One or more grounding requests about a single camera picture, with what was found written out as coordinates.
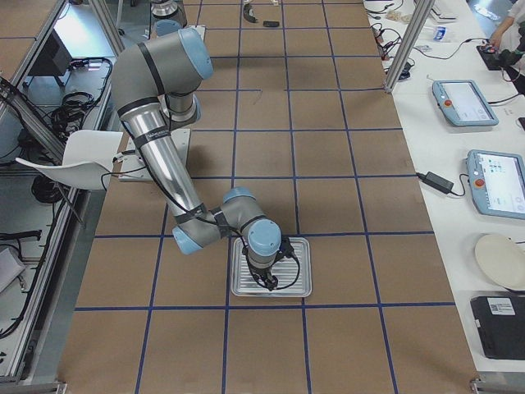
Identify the black power adapter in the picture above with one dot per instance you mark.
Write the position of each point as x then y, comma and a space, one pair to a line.
436, 182

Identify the far teach pendant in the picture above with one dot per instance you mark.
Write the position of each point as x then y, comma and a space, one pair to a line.
462, 103

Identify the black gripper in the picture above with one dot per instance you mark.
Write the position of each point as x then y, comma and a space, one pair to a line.
261, 272

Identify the black laptop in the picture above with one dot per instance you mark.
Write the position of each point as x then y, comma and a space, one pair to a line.
500, 325

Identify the white chair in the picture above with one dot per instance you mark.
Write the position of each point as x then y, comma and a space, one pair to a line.
88, 155

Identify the olive brake shoe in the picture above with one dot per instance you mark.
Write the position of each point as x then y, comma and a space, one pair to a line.
248, 14

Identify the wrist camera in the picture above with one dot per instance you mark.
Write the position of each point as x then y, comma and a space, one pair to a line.
286, 248

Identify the near teach pendant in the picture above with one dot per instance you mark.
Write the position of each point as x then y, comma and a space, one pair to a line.
496, 182

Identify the aluminium frame post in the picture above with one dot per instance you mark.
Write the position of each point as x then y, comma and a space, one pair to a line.
409, 39

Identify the beige round plate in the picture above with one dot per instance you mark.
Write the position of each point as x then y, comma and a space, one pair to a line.
501, 260

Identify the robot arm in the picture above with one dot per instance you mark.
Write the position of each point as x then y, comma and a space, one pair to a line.
153, 85

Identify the teach pendant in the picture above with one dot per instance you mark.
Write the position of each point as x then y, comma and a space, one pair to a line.
496, 182
462, 103

